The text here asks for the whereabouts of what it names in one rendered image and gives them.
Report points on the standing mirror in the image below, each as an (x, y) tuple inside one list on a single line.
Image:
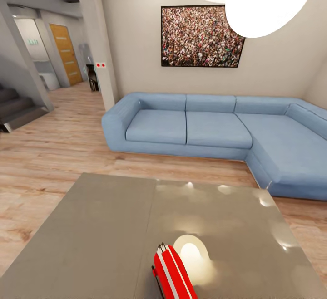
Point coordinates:
[(89, 68)]

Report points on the sofa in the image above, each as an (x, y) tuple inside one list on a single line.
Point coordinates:
[(282, 140)]

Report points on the stairs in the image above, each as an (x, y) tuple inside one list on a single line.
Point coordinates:
[(16, 111)]

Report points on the coffee table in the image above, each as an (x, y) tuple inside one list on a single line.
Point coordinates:
[(100, 241)]

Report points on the picture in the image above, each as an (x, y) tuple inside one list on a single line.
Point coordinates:
[(199, 36)]

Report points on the radio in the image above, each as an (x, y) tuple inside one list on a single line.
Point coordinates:
[(172, 274)]

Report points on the door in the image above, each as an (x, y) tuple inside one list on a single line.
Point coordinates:
[(66, 52)]

